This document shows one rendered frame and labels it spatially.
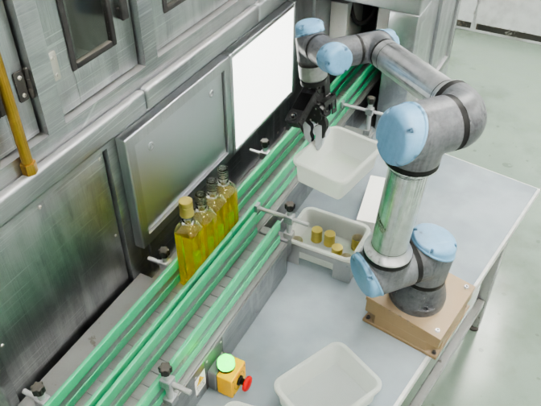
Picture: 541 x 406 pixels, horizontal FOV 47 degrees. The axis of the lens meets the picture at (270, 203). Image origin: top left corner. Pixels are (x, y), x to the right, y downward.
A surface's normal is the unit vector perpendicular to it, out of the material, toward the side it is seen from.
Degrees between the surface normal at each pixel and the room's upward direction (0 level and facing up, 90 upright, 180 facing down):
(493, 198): 0
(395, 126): 83
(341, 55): 82
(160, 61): 90
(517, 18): 90
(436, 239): 10
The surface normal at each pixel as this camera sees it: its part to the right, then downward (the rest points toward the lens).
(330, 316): 0.00, -0.76
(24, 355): 0.89, 0.29
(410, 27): -0.46, 0.57
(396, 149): -0.90, 0.14
